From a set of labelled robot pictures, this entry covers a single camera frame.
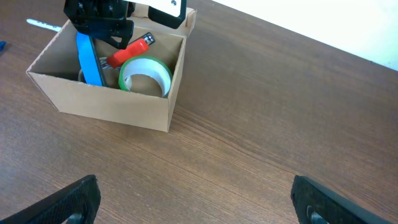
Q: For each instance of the blue ballpoint pen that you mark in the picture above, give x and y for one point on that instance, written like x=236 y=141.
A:
x=2 y=45

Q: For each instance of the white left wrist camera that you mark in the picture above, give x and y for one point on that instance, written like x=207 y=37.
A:
x=169 y=13

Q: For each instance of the green tape roll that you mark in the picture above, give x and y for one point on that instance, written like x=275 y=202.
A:
x=148 y=66

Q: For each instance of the clear packing tape roll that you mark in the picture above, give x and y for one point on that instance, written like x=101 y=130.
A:
x=107 y=67

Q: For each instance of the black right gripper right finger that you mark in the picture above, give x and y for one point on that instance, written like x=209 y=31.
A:
x=315 y=203

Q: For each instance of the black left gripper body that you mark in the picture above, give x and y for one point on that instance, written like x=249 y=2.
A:
x=105 y=20

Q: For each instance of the white black-capped marker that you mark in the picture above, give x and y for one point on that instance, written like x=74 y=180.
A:
x=43 y=25

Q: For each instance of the brown cardboard box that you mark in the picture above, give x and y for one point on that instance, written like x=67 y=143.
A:
x=55 y=73

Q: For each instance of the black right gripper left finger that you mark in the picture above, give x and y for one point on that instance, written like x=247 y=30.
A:
x=76 y=203

